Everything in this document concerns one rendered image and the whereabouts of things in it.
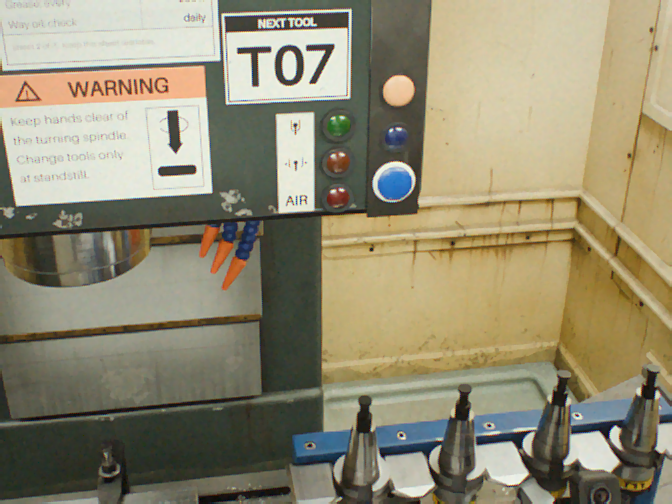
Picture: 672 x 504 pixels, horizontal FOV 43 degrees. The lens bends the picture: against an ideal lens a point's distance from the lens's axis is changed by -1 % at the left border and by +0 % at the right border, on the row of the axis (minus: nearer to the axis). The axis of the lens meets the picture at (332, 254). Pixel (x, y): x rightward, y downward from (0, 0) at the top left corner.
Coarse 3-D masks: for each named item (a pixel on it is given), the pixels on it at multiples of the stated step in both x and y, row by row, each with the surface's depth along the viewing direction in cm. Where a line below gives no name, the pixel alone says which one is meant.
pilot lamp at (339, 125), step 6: (330, 120) 69; (336, 120) 69; (342, 120) 69; (348, 120) 69; (330, 126) 69; (336, 126) 69; (342, 126) 69; (348, 126) 70; (330, 132) 70; (336, 132) 69; (342, 132) 70; (348, 132) 70
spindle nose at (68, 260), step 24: (0, 240) 87; (24, 240) 84; (48, 240) 84; (72, 240) 84; (96, 240) 85; (120, 240) 87; (144, 240) 91; (24, 264) 86; (48, 264) 85; (72, 264) 85; (96, 264) 86; (120, 264) 88
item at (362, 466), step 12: (372, 420) 93; (360, 432) 92; (372, 432) 92; (348, 444) 94; (360, 444) 92; (372, 444) 92; (348, 456) 94; (360, 456) 93; (372, 456) 93; (348, 468) 94; (360, 468) 93; (372, 468) 94; (348, 480) 95; (360, 480) 94; (372, 480) 94
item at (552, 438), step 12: (552, 408) 96; (564, 408) 95; (540, 420) 98; (552, 420) 96; (564, 420) 96; (540, 432) 97; (552, 432) 96; (564, 432) 96; (540, 444) 98; (552, 444) 97; (564, 444) 97; (540, 456) 98; (552, 456) 97; (564, 456) 97
